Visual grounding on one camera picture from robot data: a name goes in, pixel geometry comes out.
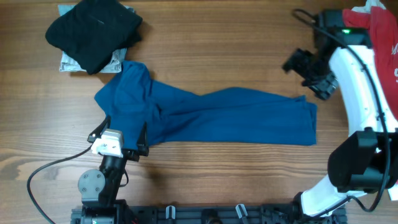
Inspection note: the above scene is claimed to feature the blue t-shirt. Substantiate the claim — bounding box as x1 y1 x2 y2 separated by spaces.
95 61 317 149

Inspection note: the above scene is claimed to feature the folded black garment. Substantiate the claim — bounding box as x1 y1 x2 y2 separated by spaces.
45 0 143 75

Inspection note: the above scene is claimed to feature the white t-shirt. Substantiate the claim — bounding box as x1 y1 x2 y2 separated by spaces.
351 0 386 14

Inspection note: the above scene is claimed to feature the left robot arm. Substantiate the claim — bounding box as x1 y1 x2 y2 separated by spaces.
70 116 149 224

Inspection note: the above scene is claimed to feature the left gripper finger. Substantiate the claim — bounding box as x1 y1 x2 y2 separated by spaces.
87 115 111 143
136 122 149 156

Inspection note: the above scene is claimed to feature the red t-shirt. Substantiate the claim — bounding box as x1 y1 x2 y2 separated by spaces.
343 6 397 117

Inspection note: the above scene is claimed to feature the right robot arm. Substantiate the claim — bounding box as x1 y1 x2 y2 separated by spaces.
282 9 397 223

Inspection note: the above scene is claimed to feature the folded grey patterned cloth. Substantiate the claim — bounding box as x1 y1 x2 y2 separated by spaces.
58 5 127 73

